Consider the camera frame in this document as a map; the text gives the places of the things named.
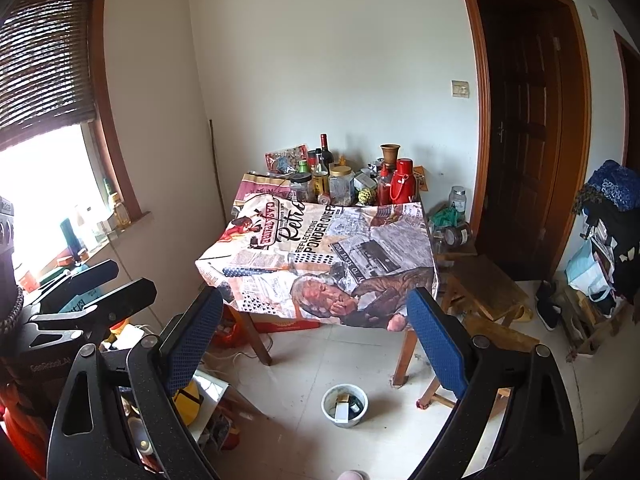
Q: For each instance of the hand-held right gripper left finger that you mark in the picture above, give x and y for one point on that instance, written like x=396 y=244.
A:
x=195 y=340

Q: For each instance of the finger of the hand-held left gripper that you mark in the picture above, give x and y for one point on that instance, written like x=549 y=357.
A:
x=115 y=300
x=85 y=280

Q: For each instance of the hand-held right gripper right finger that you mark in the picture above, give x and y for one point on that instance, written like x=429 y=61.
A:
x=440 y=345

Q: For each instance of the small white box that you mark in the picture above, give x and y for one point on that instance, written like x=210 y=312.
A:
x=342 y=410

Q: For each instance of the white plastic basin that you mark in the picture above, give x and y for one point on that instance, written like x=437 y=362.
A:
x=330 y=417

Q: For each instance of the person's left forearm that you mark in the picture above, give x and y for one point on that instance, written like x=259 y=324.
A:
x=20 y=420

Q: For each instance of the wooden stool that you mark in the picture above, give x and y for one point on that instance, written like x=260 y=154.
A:
x=500 y=335

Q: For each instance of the yellow bag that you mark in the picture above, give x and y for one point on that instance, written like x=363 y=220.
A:
x=187 y=402

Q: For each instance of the wooden table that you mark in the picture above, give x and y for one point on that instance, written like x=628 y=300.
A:
x=261 y=345

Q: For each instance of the yellow oil bottle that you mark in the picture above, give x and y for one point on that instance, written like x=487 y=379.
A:
x=119 y=210

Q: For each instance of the low wooden bench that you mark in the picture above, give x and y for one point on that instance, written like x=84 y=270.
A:
x=485 y=280

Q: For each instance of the green glass bottle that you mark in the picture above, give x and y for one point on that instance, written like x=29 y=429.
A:
x=108 y=192

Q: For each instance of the red cardboard box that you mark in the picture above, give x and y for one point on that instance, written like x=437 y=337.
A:
x=285 y=326

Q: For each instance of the glass jar lying down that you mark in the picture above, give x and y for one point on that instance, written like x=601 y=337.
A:
x=455 y=236

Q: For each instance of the black shoe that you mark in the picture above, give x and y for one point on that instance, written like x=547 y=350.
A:
x=546 y=305

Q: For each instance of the green plastic bag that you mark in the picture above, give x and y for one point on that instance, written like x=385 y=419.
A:
x=442 y=217

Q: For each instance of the printed tablecloth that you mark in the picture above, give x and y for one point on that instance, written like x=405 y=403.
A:
x=300 y=240

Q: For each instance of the empty glass jar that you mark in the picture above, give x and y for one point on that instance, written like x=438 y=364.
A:
x=457 y=200

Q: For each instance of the light blue plastic bag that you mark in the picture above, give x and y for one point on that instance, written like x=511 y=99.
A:
x=585 y=270

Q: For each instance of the red thermos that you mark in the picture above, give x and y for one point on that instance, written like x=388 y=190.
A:
x=404 y=185

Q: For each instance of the green custard apple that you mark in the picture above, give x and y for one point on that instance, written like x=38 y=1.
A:
x=366 y=197

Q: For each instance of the red sauce bottle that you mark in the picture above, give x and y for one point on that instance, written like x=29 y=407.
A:
x=383 y=190

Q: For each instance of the white green medicine box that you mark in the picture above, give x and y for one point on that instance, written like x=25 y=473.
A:
x=365 y=181

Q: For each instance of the clear jar black lid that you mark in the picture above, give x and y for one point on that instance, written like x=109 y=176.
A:
x=301 y=190

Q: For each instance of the clear jar gold lid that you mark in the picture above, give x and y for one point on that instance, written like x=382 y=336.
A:
x=341 y=187

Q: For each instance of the silver foil bag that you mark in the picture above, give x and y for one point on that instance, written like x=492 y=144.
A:
x=372 y=166

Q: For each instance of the brown clay vase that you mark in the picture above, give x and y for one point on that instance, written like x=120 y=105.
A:
x=390 y=155

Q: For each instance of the clear bottle yellow label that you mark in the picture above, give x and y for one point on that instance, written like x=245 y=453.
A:
x=320 y=180

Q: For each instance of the red snack bag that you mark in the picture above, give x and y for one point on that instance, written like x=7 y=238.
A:
x=285 y=157

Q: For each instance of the dark wine bottle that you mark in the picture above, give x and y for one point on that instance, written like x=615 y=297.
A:
x=325 y=152

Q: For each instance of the bamboo window blind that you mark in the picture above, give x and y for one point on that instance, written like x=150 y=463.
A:
x=40 y=60

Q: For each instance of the dark wooden door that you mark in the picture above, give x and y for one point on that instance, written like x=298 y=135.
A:
x=631 y=100
x=520 y=135

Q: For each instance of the blue patterned cloth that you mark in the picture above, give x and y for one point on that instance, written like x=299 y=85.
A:
x=612 y=185

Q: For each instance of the wooden window frame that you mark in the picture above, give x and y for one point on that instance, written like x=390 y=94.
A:
x=112 y=135

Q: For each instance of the wall light switch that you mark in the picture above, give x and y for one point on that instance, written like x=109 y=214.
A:
x=460 y=89

